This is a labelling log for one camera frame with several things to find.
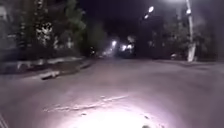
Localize grey asphalt road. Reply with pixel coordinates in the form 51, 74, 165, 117
0, 57, 224, 128

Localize dark trees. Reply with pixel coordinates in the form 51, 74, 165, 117
134, 6, 224, 62

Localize dark verge strip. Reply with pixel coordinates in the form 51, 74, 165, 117
0, 56, 88, 79

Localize row of trees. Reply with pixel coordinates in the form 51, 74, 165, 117
0, 0, 109, 63

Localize pale kerb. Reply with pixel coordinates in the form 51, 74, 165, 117
31, 59, 96, 81

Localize pale street light pole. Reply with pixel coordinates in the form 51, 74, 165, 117
184, 0, 198, 63

